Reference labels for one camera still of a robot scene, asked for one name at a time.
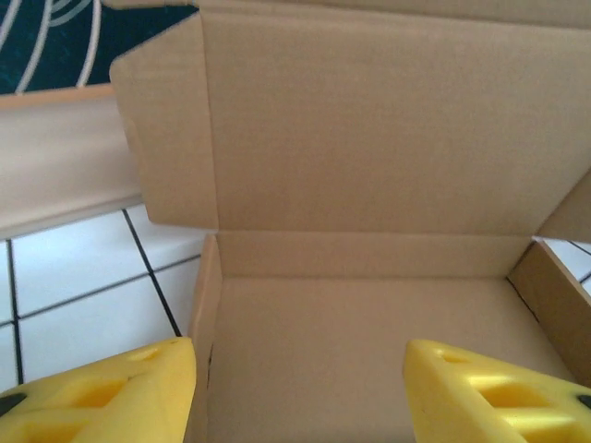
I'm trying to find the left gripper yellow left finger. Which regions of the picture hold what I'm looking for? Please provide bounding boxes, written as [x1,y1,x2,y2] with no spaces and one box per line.
[0,336,199,443]

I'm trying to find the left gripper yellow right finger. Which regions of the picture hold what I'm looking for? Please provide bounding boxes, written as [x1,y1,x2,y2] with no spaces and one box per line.
[404,339,591,443]

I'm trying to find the brown cardboard box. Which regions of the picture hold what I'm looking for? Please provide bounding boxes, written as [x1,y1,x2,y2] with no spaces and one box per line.
[108,0,591,443]

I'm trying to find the framed picture white leaf lines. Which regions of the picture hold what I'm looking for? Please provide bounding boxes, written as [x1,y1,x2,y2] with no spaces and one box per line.
[0,0,200,111]

